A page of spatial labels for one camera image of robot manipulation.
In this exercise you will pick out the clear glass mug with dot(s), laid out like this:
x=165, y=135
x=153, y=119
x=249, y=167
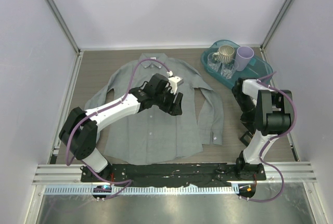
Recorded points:
x=213, y=61

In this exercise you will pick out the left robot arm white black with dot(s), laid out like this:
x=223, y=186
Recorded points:
x=80, y=130

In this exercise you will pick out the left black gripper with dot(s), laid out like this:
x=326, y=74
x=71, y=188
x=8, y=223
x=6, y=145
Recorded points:
x=169, y=108

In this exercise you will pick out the ribbed metallic mug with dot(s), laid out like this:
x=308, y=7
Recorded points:
x=225, y=54

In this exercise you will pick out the grey button-up shirt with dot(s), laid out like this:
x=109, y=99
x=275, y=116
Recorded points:
x=153, y=136

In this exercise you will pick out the clear drinking glass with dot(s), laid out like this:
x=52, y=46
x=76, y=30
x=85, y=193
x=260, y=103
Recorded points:
x=228, y=69

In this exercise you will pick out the small black square frame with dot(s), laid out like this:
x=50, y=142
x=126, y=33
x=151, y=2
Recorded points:
x=246, y=138

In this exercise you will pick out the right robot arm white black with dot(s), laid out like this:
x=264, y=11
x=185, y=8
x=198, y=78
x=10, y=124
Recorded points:
x=270, y=114

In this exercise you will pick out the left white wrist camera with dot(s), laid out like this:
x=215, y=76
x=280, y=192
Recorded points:
x=174, y=81

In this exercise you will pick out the white slotted cable duct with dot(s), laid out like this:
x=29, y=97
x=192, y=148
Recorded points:
x=102, y=189

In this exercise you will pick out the purple plastic cup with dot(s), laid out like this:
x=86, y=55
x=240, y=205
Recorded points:
x=243, y=56

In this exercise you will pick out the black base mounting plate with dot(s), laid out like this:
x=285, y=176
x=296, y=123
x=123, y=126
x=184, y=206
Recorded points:
x=182, y=174

